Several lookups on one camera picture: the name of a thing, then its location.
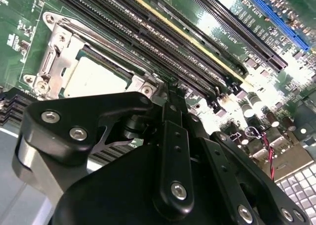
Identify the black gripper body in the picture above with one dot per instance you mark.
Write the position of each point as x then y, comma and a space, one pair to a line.
111, 197

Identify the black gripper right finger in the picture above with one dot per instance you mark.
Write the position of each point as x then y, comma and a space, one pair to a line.
219, 160

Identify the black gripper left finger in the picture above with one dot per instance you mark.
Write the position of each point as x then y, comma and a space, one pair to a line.
61, 116

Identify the silver CPU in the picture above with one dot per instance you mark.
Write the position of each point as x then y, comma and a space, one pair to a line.
93, 79

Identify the metal socket cover frame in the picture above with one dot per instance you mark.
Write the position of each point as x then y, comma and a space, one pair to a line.
58, 61

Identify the thin metal locking lever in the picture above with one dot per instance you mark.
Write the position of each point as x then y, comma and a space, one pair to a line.
106, 47

